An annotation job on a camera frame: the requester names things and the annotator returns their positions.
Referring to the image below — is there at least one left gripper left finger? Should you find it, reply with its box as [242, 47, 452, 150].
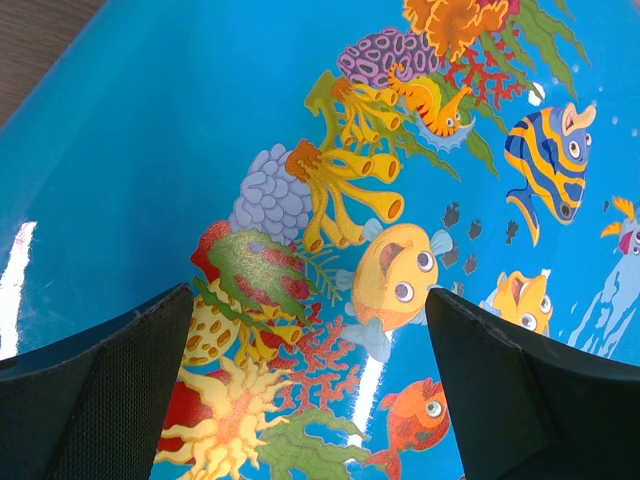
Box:
[1, 283, 193, 479]

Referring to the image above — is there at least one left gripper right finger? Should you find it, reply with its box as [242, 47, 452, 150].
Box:
[425, 288, 639, 479]

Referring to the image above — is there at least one blue fish-print suitcase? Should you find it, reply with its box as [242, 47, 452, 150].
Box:
[1, 1, 639, 479]

